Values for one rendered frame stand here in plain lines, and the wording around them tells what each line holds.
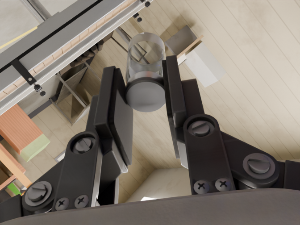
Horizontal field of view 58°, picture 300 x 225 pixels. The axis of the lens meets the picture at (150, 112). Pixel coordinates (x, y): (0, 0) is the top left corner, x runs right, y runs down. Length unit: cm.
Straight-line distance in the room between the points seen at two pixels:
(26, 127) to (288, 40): 438
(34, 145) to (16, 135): 35
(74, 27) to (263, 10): 234
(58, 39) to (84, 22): 10
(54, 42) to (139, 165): 689
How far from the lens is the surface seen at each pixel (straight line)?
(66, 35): 96
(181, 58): 360
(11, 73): 95
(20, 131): 541
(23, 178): 343
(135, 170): 764
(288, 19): 300
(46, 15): 103
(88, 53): 408
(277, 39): 313
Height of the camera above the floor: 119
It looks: 6 degrees up
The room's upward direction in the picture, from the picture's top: 140 degrees clockwise
